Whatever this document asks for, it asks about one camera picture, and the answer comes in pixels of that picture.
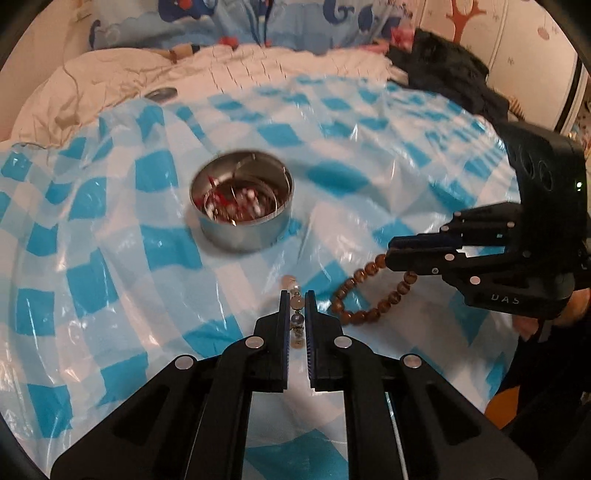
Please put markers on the round metal tin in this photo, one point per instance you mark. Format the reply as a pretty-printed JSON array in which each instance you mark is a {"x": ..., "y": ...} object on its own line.
[{"x": 240, "y": 235}]

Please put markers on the dark clothes pile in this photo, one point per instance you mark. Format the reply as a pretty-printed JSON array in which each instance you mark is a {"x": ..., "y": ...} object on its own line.
[{"x": 443, "y": 69}]

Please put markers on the whale print curtain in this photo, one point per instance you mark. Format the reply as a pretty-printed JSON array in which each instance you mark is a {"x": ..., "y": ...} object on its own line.
[{"x": 300, "y": 23}]

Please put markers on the person's right hand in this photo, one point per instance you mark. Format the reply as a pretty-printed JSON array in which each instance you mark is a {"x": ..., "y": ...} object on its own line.
[{"x": 579, "y": 307}]

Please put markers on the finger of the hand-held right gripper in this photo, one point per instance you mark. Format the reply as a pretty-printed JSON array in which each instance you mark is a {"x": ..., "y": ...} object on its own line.
[
  {"x": 485, "y": 224},
  {"x": 425, "y": 256}
]

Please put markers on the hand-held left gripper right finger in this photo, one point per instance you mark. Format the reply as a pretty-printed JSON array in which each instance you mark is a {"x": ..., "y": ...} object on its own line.
[{"x": 318, "y": 346}]

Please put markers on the small wooden object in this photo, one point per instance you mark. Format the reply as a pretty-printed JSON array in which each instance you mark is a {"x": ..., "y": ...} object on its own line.
[{"x": 182, "y": 52}]

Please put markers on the white quilt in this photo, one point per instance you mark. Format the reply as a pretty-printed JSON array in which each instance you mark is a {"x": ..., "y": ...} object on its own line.
[{"x": 115, "y": 78}]

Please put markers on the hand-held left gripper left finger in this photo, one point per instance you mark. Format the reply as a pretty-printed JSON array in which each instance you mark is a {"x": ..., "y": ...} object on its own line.
[{"x": 279, "y": 341}]

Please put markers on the blue checkered plastic sheet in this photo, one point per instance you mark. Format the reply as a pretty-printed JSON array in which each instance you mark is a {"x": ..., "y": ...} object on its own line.
[{"x": 138, "y": 277}]

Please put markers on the silver metal bangle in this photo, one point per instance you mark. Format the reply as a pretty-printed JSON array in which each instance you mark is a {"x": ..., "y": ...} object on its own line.
[{"x": 272, "y": 191}]

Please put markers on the pink cloth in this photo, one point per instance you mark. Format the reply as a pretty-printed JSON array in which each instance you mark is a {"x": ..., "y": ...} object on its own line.
[{"x": 401, "y": 36}]

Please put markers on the round metal lid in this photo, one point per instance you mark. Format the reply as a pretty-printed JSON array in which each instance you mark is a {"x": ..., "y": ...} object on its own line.
[{"x": 161, "y": 93}]

